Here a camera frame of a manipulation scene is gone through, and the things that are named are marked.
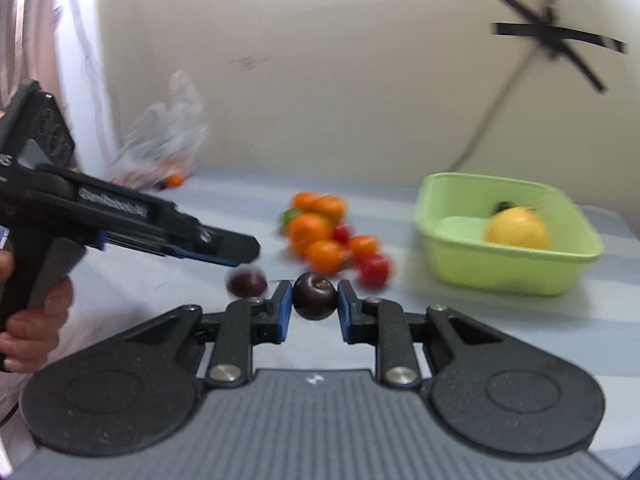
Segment black tape strip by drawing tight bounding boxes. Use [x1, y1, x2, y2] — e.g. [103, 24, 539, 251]
[494, 0, 607, 93]
[491, 21, 628, 54]

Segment large red tomato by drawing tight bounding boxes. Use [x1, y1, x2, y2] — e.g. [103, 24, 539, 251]
[357, 254, 393, 288]

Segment grey power cable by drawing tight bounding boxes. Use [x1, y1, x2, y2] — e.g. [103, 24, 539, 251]
[447, 7, 556, 175]

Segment green plastic basin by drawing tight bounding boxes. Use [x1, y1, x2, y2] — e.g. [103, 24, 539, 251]
[414, 172, 605, 297]

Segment clear plastic bag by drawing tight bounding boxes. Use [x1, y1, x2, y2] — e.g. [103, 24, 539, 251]
[107, 70, 211, 191]

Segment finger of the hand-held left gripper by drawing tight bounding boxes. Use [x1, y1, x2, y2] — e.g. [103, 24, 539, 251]
[167, 212, 262, 268]

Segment yellow lemon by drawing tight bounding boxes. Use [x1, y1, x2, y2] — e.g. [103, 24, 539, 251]
[484, 206, 551, 251]

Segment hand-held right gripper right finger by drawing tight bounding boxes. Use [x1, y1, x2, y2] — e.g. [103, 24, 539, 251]
[337, 280, 506, 388]

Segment striped bed sheet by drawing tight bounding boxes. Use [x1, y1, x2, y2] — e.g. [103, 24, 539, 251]
[0, 167, 640, 480]

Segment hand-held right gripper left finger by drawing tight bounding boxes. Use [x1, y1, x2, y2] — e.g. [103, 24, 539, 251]
[122, 280, 293, 388]

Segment person's left hand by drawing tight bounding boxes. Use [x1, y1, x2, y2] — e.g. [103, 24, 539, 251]
[0, 250, 74, 374]

